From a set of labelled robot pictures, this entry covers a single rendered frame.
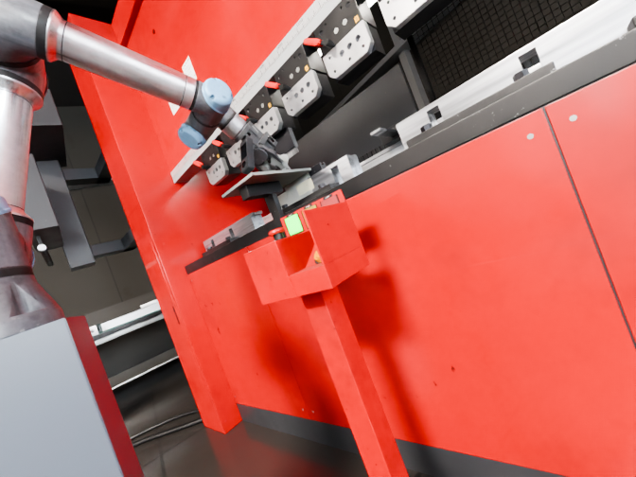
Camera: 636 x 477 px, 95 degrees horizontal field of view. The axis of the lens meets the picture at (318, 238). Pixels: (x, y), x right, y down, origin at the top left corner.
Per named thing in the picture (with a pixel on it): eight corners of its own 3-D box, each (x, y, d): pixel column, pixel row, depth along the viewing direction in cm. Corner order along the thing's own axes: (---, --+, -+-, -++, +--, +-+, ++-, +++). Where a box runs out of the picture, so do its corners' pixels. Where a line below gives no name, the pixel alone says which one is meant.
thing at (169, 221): (203, 426, 164) (62, 46, 166) (304, 348, 227) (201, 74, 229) (224, 434, 147) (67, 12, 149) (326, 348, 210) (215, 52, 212)
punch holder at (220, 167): (211, 186, 140) (199, 154, 140) (226, 185, 146) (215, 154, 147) (226, 173, 130) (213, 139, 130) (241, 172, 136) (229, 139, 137)
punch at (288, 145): (280, 164, 112) (271, 140, 113) (284, 163, 114) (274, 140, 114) (296, 151, 106) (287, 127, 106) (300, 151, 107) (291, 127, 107)
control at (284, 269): (261, 305, 64) (233, 229, 64) (305, 282, 77) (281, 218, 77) (333, 289, 52) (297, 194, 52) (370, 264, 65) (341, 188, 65)
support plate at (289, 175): (222, 198, 95) (220, 195, 95) (280, 189, 115) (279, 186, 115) (252, 175, 83) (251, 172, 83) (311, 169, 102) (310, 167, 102)
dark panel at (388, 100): (277, 233, 200) (255, 173, 201) (279, 232, 202) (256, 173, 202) (434, 159, 125) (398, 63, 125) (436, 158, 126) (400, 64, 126)
